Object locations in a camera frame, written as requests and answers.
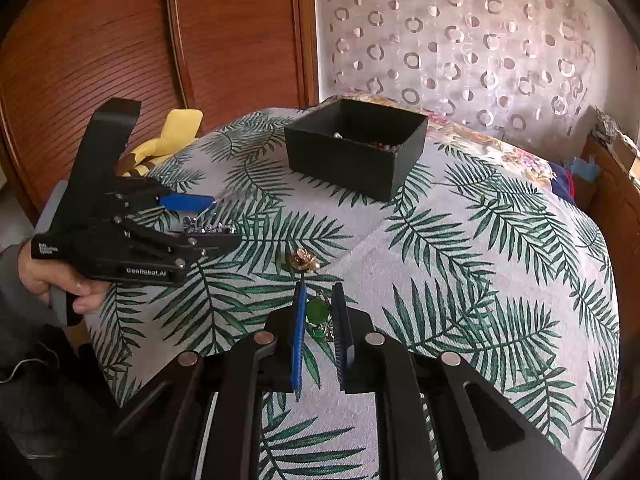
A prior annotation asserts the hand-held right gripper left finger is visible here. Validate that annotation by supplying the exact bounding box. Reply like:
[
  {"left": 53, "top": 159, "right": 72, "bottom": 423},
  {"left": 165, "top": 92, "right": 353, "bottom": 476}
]
[{"left": 114, "top": 280, "right": 308, "bottom": 480}]

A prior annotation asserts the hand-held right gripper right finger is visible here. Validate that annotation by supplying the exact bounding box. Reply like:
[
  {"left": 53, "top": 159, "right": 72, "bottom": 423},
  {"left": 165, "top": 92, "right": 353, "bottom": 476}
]
[{"left": 332, "top": 281, "right": 583, "bottom": 480}]

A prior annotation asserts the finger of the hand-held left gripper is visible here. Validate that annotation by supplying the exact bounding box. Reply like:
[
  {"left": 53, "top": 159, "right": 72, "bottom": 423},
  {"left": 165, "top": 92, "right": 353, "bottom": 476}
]
[
  {"left": 112, "top": 180, "right": 217, "bottom": 213},
  {"left": 116, "top": 216, "right": 242, "bottom": 270}
]

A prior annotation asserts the silver bead chain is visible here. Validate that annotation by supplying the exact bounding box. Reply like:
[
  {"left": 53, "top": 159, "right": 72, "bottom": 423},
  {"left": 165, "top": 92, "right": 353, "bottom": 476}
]
[{"left": 180, "top": 217, "right": 237, "bottom": 236}]

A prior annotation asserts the green pendant necklace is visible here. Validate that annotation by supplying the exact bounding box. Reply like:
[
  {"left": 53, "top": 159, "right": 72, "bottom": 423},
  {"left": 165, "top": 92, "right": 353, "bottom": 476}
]
[{"left": 305, "top": 290, "right": 335, "bottom": 345}]

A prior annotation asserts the gold brooch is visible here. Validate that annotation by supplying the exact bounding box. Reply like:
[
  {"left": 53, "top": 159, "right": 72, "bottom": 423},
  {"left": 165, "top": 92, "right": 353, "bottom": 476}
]
[{"left": 286, "top": 249, "right": 323, "bottom": 275}]

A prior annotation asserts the black square box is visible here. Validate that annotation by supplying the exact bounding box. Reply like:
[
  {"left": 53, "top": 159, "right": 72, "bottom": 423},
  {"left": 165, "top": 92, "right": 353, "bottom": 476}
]
[{"left": 283, "top": 98, "right": 429, "bottom": 202}]

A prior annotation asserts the person's left hand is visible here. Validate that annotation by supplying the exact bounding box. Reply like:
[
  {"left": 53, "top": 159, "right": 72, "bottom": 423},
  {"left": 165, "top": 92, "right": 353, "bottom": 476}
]
[{"left": 19, "top": 244, "right": 108, "bottom": 315}]

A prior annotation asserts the yellow plush toy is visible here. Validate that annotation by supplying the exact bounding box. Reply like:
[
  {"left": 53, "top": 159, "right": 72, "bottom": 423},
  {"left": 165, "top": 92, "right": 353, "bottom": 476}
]
[{"left": 117, "top": 108, "right": 203, "bottom": 178}]

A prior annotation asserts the leaf print tablecloth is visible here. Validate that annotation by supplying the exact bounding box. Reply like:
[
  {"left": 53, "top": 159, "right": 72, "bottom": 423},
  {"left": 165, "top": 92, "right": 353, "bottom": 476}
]
[{"left": 85, "top": 107, "right": 621, "bottom": 480}]

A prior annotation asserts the wooden wardrobe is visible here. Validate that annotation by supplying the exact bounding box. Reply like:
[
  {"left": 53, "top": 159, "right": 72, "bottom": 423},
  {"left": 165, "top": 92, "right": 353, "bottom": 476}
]
[{"left": 0, "top": 0, "right": 321, "bottom": 221}]

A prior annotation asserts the floral bedspread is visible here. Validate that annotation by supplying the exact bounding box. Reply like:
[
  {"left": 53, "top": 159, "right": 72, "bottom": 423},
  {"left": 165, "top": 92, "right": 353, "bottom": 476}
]
[{"left": 325, "top": 92, "right": 576, "bottom": 196}]

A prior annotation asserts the dark blue blanket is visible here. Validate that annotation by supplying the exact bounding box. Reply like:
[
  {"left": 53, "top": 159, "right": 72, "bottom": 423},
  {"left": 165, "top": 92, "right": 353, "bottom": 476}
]
[{"left": 550, "top": 165, "right": 581, "bottom": 206}]

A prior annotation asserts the teal cloth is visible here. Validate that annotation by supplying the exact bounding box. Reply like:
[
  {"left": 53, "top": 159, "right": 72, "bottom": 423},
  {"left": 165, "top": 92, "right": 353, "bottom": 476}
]
[{"left": 565, "top": 156, "right": 601, "bottom": 181}]

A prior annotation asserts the wooden cabinet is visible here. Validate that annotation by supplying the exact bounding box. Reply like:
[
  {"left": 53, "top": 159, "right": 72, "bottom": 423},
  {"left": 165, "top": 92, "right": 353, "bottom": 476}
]
[{"left": 575, "top": 135, "right": 640, "bottom": 271}]

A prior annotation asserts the circle patterned sheer curtain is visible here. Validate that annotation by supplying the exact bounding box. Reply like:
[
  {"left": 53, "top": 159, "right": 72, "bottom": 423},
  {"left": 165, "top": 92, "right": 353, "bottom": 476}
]
[{"left": 312, "top": 0, "right": 601, "bottom": 133}]

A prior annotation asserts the pile of papers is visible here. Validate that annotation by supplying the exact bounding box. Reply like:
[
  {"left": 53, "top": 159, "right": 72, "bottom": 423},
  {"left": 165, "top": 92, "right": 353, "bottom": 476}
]
[{"left": 592, "top": 106, "right": 626, "bottom": 146}]

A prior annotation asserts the cardboard box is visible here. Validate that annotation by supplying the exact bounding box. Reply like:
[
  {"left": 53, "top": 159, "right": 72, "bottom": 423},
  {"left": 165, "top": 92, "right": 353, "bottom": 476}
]
[{"left": 612, "top": 132, "right": 640, "bottom": 181}]

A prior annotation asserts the white cable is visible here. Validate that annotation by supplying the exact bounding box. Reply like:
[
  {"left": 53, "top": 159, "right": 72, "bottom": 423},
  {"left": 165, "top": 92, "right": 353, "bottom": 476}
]
[{"left": 0, "top": 344, "right": 57, "bottom": 386}]

